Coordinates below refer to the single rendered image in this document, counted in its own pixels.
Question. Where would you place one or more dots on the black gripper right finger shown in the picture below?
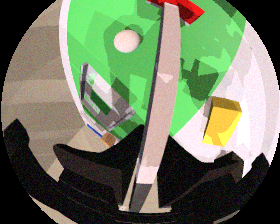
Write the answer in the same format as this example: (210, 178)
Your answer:
(180, 172)

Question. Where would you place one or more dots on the yellow rectangular block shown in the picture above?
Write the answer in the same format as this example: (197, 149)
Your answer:
(223, 117)

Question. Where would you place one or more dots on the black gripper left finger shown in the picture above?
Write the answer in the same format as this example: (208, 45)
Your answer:
(113, 167)

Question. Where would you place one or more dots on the white golf ball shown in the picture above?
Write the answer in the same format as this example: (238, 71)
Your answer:
(127, 41)

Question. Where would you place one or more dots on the red putter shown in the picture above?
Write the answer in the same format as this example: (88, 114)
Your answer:
(162, 96)

